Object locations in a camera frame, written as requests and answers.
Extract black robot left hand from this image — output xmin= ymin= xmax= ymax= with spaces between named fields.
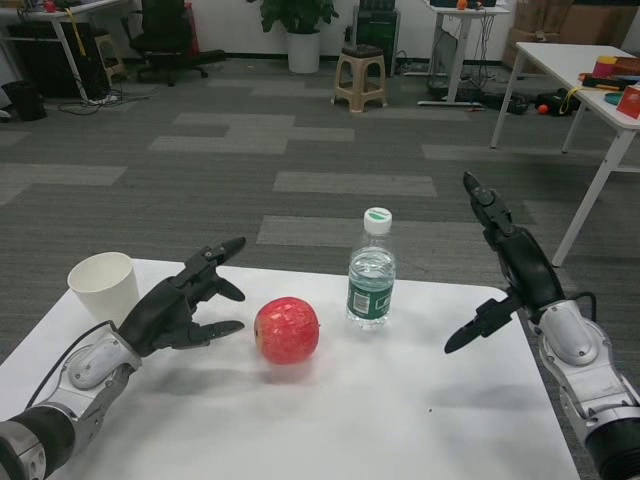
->
xmin=119 ymin=237 xmax=247 ymax=357

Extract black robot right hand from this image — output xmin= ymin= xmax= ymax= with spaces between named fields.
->
xmin=444 ymin=171 xmax=562 ymax=355

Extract red apple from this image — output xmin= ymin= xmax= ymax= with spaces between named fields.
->
xmin=253 ymin=296 xmax=321 ymax=366

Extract white paper cup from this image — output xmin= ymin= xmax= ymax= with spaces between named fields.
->
xmin=66 ymin=252 xmax=142 ymax=327

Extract clear water bottle green label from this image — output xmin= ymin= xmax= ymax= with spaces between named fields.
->
xmin=345 ymin=206 xmax=398 ymax=332

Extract red white tissue box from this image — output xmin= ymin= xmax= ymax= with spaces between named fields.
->
xmin=615 ymin=84 xmax=640 ymax=121

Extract white table with white legs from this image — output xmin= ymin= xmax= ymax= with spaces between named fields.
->
xmin=490 ymin=41 xmax=640 ymax=268

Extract yellow pink cup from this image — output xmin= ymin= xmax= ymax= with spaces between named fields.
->
xmin=593 ymin=55 xmax=619 ymax=79

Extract white standing desk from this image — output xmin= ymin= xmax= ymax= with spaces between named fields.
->
xmin=416 ymin=0 xmax=512 ymax=108

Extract brown cardboard boxes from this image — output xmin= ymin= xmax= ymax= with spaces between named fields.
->
xmin=501 ymin=0 xmax=640 ymax=72

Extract beige plastic stool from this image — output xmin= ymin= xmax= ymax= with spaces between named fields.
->
xmin=331 ymin=44 xmax=389 ymax=115

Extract small beige stool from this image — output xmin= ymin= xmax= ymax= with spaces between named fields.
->
xmin=93 ymin=31 xmax=127 ymax=85

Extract black computer tower green light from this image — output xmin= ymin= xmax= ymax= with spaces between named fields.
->
xmin=352 ymin=0 xmax=402 ymax=77

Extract black under-desk cabinet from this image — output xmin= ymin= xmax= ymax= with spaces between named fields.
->
xmin=6 ymin=21 xmax=109 ymax=99

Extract black mesh office chair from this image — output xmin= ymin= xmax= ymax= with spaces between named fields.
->
xmin=128 ymin=0 xmax=227 ymax=88

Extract red flat folder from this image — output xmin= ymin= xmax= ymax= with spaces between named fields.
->
xmin=181 ymin=1 xmax=201 ymax=56

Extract white plant pot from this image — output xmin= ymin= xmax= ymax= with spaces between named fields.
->
xmin=286 ymin=30 xmax=322 ymax=75

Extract white office desk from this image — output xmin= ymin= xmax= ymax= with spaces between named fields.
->
xmin=0 ymin=0 xmax=144 ymax=102

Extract green leafy plant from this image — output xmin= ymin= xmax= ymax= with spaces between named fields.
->
xmin=247 ymin=0 xmax=341 ymax=35

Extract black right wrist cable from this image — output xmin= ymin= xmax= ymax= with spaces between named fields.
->
xmin=568 ymin=291 xmax=600 ymax=322

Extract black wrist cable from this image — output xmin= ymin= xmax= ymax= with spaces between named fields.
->
xmin=26 ymin=321 xmax=120 ymax=407
xmin=568 ymin=291 xmax=600 ymax=322

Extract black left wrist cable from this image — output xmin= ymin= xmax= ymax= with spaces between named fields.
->
xmin=26 ymin=321 xmax=120 ymax=407

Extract yellow hanging strap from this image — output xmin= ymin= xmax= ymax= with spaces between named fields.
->
xmin=65 ymin=6 xmax=86 ymax=56

